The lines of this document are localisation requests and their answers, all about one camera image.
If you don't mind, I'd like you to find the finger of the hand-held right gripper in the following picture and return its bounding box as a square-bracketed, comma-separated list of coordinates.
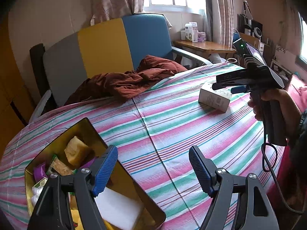
[212, 69, 251, 90]
[231, 86, 250, 94]

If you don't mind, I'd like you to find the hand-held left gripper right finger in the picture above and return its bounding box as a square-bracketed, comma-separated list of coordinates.
[189, 146, 280, 230]

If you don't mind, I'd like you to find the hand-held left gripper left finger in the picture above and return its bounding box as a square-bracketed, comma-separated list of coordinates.
[27, 145, 118, 230]

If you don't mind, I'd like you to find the gold tin box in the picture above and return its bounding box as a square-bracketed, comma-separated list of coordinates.
[25, 117, 166, 230]

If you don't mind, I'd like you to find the white cardboard box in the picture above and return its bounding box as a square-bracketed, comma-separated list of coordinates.
[198, 82, 233, 113]

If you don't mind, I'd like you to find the yellow soap block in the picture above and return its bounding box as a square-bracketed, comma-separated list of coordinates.
[64, 136, 93, 168]

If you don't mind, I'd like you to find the white sponge block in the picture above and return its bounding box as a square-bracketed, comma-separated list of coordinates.
[95, 186, 144, 229]

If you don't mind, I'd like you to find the green-edged grain packet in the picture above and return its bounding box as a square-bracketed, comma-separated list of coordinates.
[47, 154, 77, 176]

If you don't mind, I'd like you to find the purple packet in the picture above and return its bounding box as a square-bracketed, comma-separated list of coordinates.
[33, 162, 50, 182]

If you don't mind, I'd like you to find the small green box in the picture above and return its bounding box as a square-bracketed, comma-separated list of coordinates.
[33, 177, 50, 190]

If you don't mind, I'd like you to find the white plastic bag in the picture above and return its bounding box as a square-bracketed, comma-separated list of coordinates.
[30, 186, 45, 205]

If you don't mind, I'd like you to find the person's right forearm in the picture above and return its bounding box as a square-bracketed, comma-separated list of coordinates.
[289, 109, 307, 173]

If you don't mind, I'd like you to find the person's right hand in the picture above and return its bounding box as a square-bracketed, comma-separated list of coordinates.
[248, 89, 303, 144]

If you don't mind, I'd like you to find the pink pillow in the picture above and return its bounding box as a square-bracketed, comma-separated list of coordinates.
[285, 75, 307, 106]

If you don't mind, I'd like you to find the wooden side table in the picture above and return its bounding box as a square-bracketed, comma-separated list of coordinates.
[173, 39, 237, 59]

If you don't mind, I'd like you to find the cluttered shelf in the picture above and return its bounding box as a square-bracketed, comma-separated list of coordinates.
[237, 0, 295, 77]

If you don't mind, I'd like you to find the white carton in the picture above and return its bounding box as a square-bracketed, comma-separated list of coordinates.
[185, 22, 198, 42]

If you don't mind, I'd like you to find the brown jacket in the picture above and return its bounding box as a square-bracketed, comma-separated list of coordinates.
[64, 55, 189, 106]

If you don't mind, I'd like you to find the red cloth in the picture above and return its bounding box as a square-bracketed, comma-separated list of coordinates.
[266, 144, 307, 230]

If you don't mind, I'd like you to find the grey yellow blue chair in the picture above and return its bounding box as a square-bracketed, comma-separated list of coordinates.
[34, 14, 214, 115]

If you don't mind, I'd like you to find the wooden wardrobe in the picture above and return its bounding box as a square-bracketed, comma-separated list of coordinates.
[0, 17, 36, 154]

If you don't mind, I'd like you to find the black cable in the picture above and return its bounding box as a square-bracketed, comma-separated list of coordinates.
[261, 125, 305, 215]

